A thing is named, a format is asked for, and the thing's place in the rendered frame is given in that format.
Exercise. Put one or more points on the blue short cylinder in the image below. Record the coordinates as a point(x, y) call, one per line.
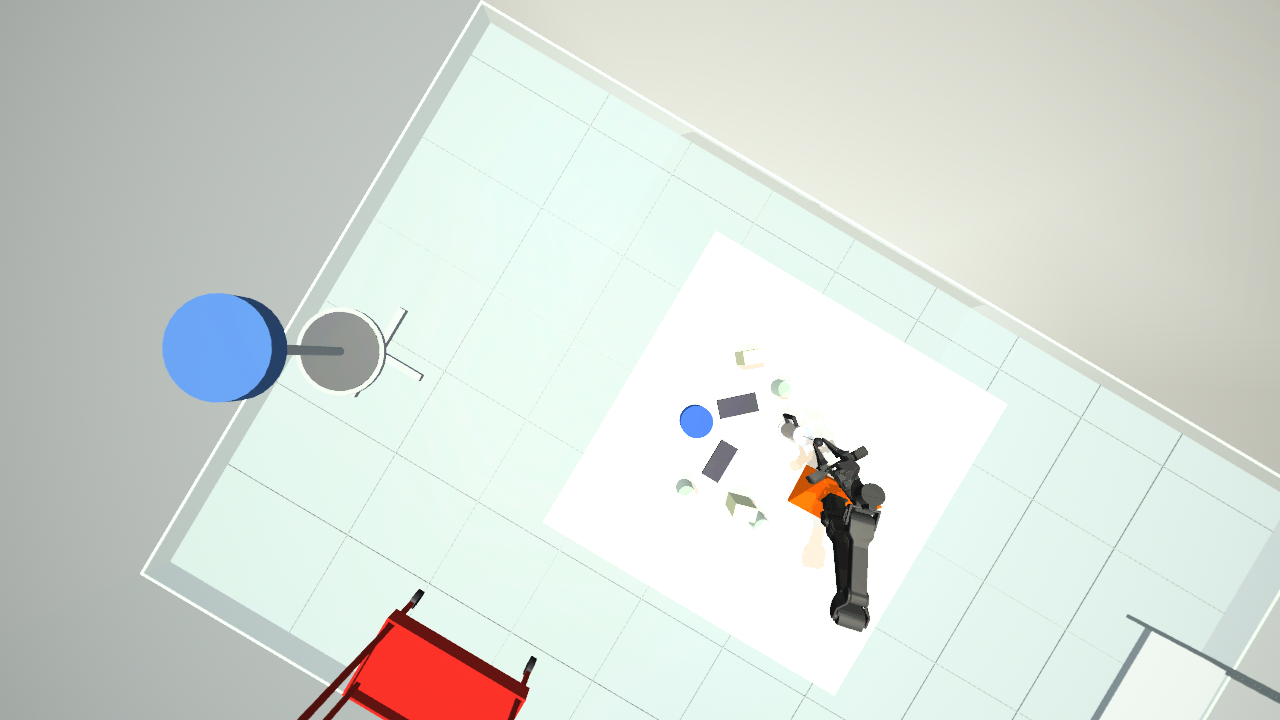
point(696, 421)

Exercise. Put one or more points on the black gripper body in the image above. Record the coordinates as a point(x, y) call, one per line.
point(824, 470)

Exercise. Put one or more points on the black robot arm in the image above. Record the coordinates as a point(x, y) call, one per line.
point(851, 531)

